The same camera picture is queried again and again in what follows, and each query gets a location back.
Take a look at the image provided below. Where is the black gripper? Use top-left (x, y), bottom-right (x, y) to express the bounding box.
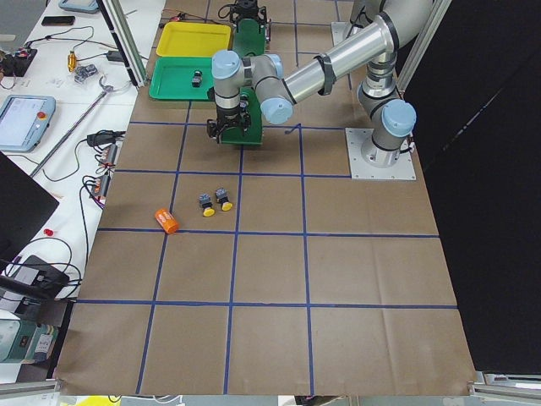
top-left (206, 112), bottom-right (251, 143)
top-left (219, 0), bottom-right (269, 25)

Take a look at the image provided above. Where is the green push button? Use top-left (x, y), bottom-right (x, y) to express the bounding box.
top-left (191, 70), bottom-right (203, 88)
top-left (239, 94), bottom-right (249, 114)

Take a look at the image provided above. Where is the yellow plastic tray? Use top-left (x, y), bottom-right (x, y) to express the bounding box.
top-left (156, 22), bottom-right (232, 57)

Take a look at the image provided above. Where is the yellow push button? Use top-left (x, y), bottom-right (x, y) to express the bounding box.
top-left (215, 188), bottom-right (233, 211)
top-left (198, 193), bottom-right (216, 217)

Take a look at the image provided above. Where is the black smartphone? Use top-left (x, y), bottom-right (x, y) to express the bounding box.
top-left (41, 15), bottom-right (75, 26)

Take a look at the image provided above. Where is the green plastic tray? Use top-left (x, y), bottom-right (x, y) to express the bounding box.
top-left (149, 57), bottom-right (213, 101)

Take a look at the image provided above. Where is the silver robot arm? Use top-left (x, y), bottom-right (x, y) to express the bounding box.
top-left (206, 1), bottom-right (433, 142)

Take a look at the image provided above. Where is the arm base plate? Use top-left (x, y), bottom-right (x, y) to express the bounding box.
top-left (345, 128), bottom-right (417, 181)
top-left (331, 21), bottom-right (366, 46)

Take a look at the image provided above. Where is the left teach pendant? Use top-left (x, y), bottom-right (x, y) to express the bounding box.
top-left (1, 95), bottom-right (56, 152)

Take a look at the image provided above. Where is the aluminium frame post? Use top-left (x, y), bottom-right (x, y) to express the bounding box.
top-left (96, 0), bottom-right (148, 88)

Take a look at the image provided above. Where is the black power adapter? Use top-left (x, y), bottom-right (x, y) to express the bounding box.
top-left (106, 51), bottom-right (123, 62)

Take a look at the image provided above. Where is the green conveyor belt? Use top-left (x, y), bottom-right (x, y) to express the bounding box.
top-left (217, 17), bottom-right (266, 145)

